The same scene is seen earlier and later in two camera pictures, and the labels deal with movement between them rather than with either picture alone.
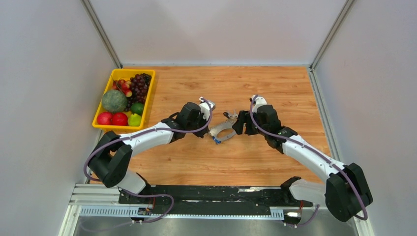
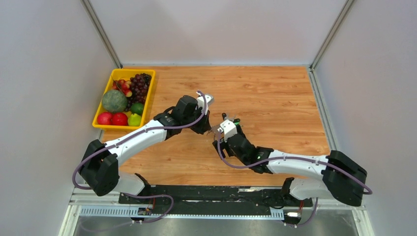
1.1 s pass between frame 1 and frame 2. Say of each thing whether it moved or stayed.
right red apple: stayed
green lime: stayed
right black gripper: moved
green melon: stayed
